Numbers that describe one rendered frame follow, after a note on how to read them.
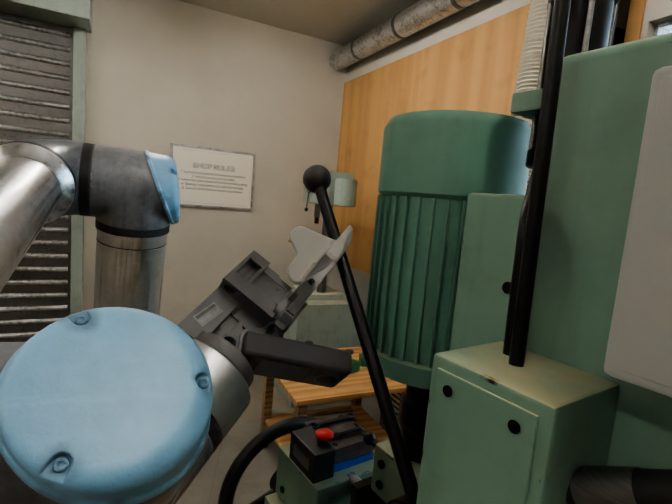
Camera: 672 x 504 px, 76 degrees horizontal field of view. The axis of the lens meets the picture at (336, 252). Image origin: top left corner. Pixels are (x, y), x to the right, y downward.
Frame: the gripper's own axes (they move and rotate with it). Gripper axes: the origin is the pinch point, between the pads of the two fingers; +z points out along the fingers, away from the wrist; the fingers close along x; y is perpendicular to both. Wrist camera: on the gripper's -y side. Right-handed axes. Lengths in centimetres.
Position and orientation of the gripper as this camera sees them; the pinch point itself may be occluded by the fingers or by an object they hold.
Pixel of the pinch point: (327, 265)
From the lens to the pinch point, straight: 54.4
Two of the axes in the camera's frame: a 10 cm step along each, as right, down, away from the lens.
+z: 4.3, -5.3, 7.3
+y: -7.7, -6.3, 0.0
